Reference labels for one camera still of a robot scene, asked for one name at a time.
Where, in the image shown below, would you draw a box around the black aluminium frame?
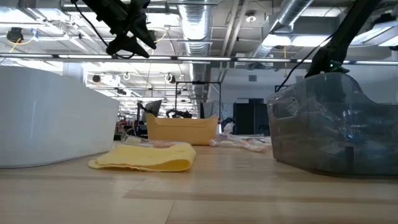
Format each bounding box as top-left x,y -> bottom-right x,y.
0,52 -> 398,66

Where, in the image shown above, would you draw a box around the black right camera cable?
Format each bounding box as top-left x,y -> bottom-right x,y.
275,30 -> 338,93

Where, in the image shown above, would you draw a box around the silver spiral duct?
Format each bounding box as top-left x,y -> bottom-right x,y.
177,0 -> 216,103
248,0 -> 315,60

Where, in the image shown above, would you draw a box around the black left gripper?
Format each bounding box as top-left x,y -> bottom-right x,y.
80,0 -> 158,60

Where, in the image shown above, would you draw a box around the white plastic bin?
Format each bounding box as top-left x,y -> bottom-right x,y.
0,65 -> 121,169

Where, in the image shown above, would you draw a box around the orange toothbrush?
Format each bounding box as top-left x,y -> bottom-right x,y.
120,134 -> 185,149
209,138 -> 246,149

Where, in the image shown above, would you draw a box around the crumpled clear plastic bags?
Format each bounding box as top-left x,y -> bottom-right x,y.
231,139 -> 269,154

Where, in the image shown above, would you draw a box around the black left camera cable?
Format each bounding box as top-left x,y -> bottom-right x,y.
72,0 -> 136,60

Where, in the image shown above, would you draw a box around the black stand frame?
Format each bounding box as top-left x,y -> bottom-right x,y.
174,80 -> 223,121

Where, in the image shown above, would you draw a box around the grey translucent plastic bin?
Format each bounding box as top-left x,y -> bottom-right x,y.
265,72 -> 398,177

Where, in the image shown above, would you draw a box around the yellow folded cloth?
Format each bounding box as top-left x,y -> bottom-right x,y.
87,142 -> 198,173

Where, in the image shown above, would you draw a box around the black ceiling camera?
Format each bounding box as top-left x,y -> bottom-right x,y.
6,27 -> 25,44

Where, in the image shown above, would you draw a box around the orange plastic bin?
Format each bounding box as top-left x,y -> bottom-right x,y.
146,113 -> 220,146

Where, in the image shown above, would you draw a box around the black camera cable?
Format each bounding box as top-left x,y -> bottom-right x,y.
275,30 -> 338,93
72,0 -> 136,60

